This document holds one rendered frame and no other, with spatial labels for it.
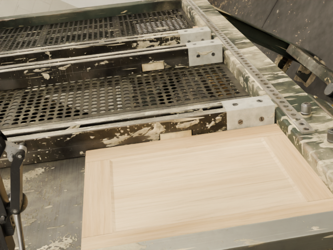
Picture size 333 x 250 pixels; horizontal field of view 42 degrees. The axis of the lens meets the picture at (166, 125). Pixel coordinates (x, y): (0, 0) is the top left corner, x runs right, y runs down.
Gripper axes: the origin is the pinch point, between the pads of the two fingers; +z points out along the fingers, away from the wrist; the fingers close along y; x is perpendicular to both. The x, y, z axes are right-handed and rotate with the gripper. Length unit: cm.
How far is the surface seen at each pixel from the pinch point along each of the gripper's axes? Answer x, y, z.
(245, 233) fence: 4.8, 36.7, 11.7
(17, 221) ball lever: 7.5, 0.0, 3.9
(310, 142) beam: 28, 59, 11
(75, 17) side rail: 189, -1, 14
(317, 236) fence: 2.0, 48.3, 12.4
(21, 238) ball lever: 6.3, 0.2, 6.4
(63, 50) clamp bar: 115, -1, 9
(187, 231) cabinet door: 9.9, 27.5, 13.8
